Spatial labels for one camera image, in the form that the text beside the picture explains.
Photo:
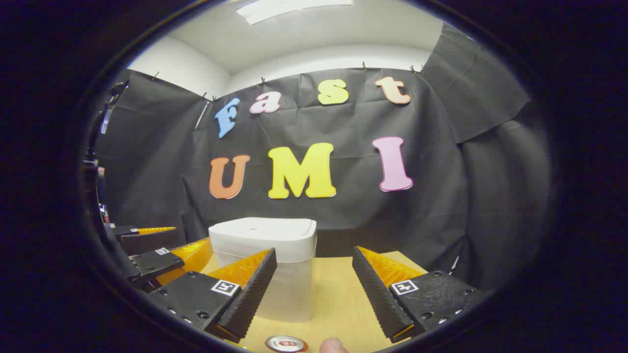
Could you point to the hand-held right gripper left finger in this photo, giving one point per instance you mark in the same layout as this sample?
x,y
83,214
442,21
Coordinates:
x,y
255,289

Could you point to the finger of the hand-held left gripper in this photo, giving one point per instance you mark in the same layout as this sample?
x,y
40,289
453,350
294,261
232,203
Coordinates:
x,y
154,264
147,241

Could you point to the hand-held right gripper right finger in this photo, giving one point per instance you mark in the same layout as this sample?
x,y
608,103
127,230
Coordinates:
x,y
375,294

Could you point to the white desktop garbage bin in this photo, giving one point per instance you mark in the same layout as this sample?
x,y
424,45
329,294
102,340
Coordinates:
x,y
265,240

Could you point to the red pop can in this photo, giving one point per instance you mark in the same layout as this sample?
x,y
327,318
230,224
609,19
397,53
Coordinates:
x,y
286,344

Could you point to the wooden desktop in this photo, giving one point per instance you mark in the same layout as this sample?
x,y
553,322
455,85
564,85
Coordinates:
x,y
338,304

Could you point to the black backdrop cloth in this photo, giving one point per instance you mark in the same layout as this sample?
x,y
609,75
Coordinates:
x,y
441,220

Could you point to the long ceiling light panel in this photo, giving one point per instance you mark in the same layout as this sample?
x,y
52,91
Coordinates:
x,y
289,7

